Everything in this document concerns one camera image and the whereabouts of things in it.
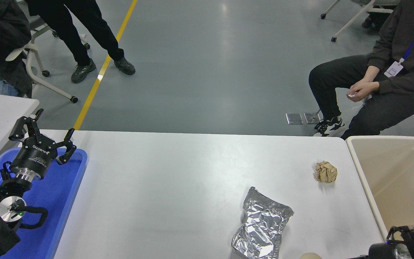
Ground large pale plastic bin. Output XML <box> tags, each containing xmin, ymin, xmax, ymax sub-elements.
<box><xmin>346</xmin><ymin>135</ymin><xmax>414</xmax><ymax>252</ymax></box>

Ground blue lanyard with badge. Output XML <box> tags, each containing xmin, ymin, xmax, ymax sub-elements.
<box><xmin>384</xmin><ymin>0</ymin><xmax>414</xmax><ymax>77</ymax></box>

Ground silver foil tray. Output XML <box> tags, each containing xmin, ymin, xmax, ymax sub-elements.
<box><xmin>231</xmin><ymin>186</ymin><xmax>294</xmax><ymax>259</ymax></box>

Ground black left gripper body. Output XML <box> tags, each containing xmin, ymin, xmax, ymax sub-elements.
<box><xmin>11</xmin><ymin>134</ymin><xmax>58</xmax><ymax>178</ymax></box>

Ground grey seat office chair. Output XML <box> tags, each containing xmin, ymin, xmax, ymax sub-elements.
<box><xmin>29</xmin><ymin>14</ymin><xmax>91</xmax><ymax>50</ymax></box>

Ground tan paper ball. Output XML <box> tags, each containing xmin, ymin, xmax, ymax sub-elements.
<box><xmin>313</xmin><ymin>161</ymin><xmax>338</xmax><ymax>183</ymax></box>

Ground white wheeled chair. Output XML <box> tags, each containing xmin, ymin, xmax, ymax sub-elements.
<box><xmin>320</xmin><ymin>0</ymin><xmax>400</xmax><ymax>42</ymax></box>

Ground person's left hand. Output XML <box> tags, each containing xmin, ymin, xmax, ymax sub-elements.
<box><xmin>346</xmin><ymin>82</ymin><xmax>380</xmax><ymax>102</ymax></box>

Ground white office chair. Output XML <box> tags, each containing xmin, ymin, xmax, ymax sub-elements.
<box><xmin>6</xmin><ymin>40</ymin><xmax>79</xmax><ymax>104</ymax></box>

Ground person's right hand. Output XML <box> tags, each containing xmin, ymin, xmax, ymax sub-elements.
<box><xmin>350</xmin><ymin>77</ymin><xmax>373</xmax><ymax>91</ymax></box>

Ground blue plastic tray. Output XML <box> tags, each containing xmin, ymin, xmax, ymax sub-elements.
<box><xmin>0</xmin><ymin>147</ymin><xmax>88</xmax><ymax>259</ymax></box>

